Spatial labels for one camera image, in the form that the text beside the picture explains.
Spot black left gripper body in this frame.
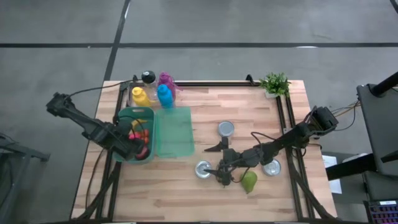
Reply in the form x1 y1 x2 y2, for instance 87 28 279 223
114 119 146 161

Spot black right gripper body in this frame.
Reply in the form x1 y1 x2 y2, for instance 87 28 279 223
218 136 264 186

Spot silver tin can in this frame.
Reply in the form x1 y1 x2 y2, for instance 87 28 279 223
195 160 213 179
262 158 282 177
217 120 235 138

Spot dark grape bunch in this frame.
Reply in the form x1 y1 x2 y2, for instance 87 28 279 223
216 169 234 187

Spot dark maroon fruit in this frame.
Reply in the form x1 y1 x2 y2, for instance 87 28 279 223
136 146 150 161

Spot green pear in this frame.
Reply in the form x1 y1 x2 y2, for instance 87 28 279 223
239 170 258 194

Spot yellow mustard bottle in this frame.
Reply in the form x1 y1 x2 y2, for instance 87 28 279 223
131 86 153 108

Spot blue plastic bottle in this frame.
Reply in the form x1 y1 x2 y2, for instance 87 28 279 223
156 83 175 109

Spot clear bottle black cap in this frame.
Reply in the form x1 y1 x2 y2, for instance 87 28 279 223
141 70 158 100

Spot magenta plastic bottle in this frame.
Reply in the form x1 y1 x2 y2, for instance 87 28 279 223
157 72 183 97

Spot teal plastic bin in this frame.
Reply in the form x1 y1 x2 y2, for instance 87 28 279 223
113 106 156 164

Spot translucent teal bin lid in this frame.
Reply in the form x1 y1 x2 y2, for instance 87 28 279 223
154 106 196 159

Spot clear plastic container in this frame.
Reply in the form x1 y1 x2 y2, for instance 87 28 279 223
126 81 178 108

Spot small green potted plant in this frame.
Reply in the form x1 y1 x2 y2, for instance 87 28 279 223
259 72 292 98

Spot white paper sheet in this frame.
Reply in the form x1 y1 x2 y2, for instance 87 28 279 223
322 154 343 194

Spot grey metal stand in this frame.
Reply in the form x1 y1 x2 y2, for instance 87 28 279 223
0 133 51 224

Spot backlit keyboard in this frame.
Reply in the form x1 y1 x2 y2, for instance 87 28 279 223
363 200 398 224

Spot thin black cable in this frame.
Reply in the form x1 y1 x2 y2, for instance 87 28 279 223
250 131 274 147
63 79 135 100

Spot black aluminium frame rails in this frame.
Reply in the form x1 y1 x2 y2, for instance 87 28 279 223
275 93 335 222
82 81 129 222

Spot thin brown cable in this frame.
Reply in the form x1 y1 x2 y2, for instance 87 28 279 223
85 148 106 202

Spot long black frame crossbar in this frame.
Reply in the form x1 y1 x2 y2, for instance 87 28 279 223
119 80 262 88

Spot thin cable bundle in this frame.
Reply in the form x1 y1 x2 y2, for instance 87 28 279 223
331 101 361 131

